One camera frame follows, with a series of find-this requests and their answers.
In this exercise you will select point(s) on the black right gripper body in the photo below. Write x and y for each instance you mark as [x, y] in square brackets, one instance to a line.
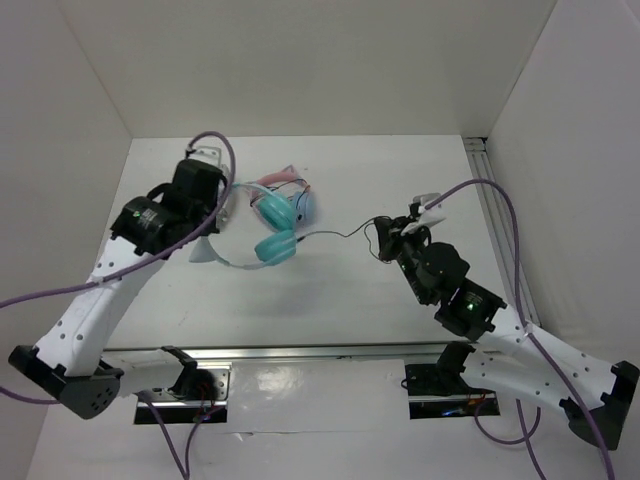
[406, 246]

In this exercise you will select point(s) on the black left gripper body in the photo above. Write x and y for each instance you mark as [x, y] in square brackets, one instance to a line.
[207, 214]

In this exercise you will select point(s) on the teal cat-ear headphones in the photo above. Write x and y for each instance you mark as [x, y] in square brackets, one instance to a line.
[280, 246]

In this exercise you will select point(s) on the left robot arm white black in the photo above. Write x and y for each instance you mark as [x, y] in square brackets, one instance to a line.
[69, 362]

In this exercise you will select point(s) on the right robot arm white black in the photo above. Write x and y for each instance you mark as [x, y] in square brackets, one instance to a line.
[498, 351]

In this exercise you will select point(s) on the grey white headphones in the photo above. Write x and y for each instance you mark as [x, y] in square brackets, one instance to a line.
[228, 206]

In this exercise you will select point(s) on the pink blue cat-ear headphones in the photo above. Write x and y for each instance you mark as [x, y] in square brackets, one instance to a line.
[297, 191]

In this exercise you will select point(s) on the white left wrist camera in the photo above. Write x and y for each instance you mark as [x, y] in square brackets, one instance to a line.
[207, 154]

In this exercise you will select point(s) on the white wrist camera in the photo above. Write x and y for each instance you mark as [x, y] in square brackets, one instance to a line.
[207, 154]
[424, 213]

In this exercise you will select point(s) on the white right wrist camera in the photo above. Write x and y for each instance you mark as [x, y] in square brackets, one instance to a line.
[424, 213]

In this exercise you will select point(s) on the aluminium rail front edge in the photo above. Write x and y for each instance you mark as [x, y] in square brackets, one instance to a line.
[304, 353]

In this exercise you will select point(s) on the aluminium rail right side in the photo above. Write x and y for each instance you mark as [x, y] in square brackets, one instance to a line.
[498, 219]

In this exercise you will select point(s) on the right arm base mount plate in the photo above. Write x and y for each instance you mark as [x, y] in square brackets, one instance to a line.
[433, 395]

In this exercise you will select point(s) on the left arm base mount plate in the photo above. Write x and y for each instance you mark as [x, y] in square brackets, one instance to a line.
[207, 399]

